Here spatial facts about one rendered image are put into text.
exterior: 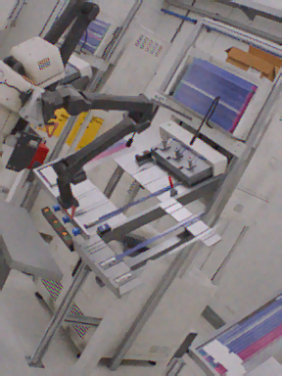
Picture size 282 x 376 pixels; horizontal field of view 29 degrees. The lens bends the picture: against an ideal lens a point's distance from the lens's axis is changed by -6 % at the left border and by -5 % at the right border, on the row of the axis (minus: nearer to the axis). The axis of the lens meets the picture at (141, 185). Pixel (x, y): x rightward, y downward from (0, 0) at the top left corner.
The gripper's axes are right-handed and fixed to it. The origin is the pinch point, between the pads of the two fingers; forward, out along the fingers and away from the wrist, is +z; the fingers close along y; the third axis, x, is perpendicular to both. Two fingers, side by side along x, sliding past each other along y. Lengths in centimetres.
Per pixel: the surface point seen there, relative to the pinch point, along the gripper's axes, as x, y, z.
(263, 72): -134, 28, -17
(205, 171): -66, -5, 4
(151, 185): -43.6, 8.1, 8.5
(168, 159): -57, 13, 2
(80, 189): -16.0, 28.0, 8.7
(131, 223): -22.9, -9.4, 9.7
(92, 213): -12.0, 7.1, 8.9
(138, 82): -109, 136, 19
